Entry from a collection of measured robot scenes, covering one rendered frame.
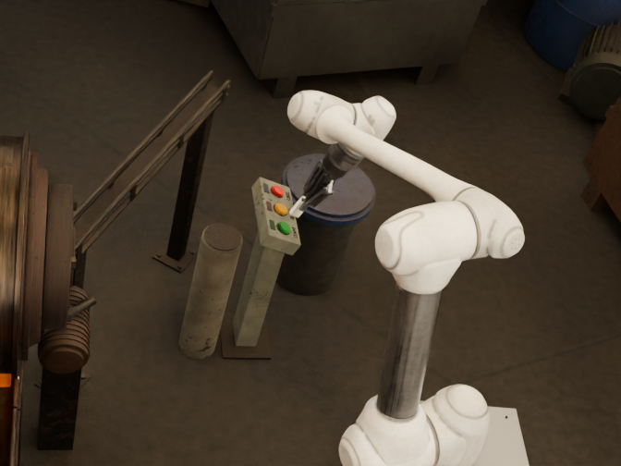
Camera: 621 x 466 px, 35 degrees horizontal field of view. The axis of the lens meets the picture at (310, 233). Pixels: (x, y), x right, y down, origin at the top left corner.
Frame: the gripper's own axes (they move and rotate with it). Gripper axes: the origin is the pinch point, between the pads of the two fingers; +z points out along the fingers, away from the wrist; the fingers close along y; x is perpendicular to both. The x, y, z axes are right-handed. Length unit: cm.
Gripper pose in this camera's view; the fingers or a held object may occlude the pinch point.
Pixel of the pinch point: (299, 206)
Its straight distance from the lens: 279.4
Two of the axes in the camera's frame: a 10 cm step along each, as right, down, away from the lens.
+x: 8.3, 2.8, 4.9
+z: -5.5, 6.2, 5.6
